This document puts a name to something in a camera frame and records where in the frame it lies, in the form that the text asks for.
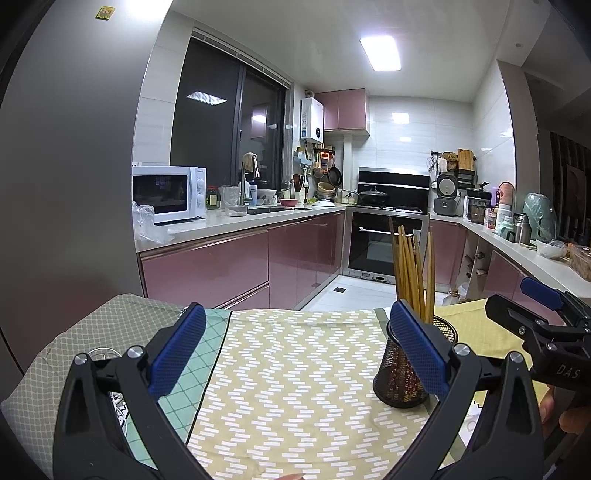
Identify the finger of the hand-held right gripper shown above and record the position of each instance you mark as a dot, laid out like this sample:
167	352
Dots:
540	290
508	314

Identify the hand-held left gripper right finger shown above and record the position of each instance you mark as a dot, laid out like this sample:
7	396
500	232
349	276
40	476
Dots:
418	350

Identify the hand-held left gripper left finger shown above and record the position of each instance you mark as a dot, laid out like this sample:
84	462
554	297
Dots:
178	355

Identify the black mesh pen holder cup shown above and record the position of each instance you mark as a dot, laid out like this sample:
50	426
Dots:
392	378

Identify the bunch of wooden chopsticks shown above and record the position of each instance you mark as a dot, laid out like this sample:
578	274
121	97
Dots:
406	277

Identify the person's right hand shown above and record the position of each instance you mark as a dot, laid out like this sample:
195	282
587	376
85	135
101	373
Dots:
577	422

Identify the wicker basket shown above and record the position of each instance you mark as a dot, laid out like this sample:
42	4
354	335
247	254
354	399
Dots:
581	262

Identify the small tied bag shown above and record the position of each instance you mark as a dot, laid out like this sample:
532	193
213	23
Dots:
455	296

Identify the steel thermos flask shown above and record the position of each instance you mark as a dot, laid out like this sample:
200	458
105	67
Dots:
521	229

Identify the pale green bottle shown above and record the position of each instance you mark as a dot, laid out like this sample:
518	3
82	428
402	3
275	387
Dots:
505	224

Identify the green plastic bag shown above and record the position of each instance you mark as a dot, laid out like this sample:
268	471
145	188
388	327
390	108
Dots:
540	214

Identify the pink insulated jug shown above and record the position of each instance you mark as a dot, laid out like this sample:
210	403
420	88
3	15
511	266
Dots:
505	193

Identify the black countertop appliance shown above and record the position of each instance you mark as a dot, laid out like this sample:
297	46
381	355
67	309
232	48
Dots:
478	205

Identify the black built-in oven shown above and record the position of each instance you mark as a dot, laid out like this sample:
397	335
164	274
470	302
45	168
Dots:
369	249

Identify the patchwork printed tablecloth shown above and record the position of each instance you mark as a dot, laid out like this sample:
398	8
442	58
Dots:
300	369

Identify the clear crumpled plastic bag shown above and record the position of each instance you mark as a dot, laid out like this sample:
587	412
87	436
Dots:
147	226

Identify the white rice cooker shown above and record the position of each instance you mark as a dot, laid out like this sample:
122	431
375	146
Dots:
446	191

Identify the black wok with lid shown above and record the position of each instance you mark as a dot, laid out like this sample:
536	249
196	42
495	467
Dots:
373	197

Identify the dark glass jar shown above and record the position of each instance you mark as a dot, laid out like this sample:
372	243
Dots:
212	198

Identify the clear plastic container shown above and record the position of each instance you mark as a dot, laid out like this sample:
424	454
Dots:
234	201

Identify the white microwave oven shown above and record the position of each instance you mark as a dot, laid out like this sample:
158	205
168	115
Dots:
161	191

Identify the black range hood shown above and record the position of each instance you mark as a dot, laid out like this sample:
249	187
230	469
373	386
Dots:
401	184

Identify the blue bottle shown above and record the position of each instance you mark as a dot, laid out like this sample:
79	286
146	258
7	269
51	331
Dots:
253	194

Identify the white patterned bowl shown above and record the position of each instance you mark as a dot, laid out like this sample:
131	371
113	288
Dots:
267	197

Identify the steel kitchen faucet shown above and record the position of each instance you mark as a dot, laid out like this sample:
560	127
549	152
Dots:
242	184

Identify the stack of bowls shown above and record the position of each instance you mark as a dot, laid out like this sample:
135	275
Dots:
326	189

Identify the pink bowl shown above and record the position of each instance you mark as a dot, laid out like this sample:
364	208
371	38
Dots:
288	202

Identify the hanging black frying pan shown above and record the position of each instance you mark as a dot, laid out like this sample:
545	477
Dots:
334	175

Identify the grey refrigerator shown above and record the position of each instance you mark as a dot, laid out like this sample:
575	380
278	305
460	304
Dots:
69	184

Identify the dark kitchen window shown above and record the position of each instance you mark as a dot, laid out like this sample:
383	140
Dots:
207	138

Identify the white water heater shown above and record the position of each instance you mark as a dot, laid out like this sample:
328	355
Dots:
312	120

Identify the rectangular ceiling light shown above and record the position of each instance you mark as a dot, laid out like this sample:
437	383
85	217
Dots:
380	53

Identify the pink wall cabinet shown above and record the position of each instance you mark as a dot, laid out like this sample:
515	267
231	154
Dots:
344	110

